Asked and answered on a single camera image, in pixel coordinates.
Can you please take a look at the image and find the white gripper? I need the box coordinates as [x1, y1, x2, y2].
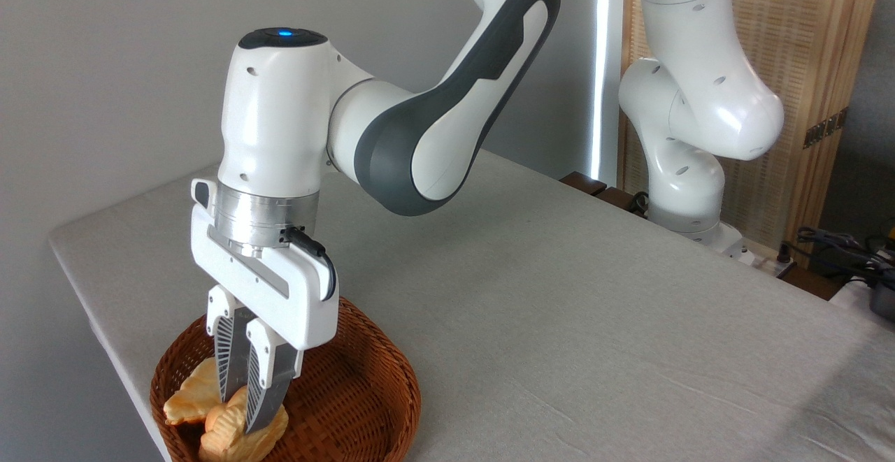
[191, 178, 341, 435]

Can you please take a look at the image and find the round thick bread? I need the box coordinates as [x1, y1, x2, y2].
[199, 386, 289, 462]

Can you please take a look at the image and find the flat long bread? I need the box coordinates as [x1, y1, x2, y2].
[163, 356, 226, 426]

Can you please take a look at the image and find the brown wicker basket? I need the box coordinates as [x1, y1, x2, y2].
[150, 296, 422, 462]

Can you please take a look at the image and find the dark wooden block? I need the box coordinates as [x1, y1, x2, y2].
[559, 171, 648, 218]

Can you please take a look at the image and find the black power plug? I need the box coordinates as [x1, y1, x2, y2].
[775, 241, 799, 280]

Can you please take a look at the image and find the metal screen hinge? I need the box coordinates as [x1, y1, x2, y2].
[803, 107, 850, 150]

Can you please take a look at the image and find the wooden folding screen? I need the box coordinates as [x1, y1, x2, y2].
[618, 0, 886, 253]

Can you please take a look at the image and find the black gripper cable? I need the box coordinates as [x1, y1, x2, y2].
[282, 226, 338, 302]

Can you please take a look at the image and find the black cable bundle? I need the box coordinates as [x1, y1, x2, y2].
[796, 226, 895, 288]

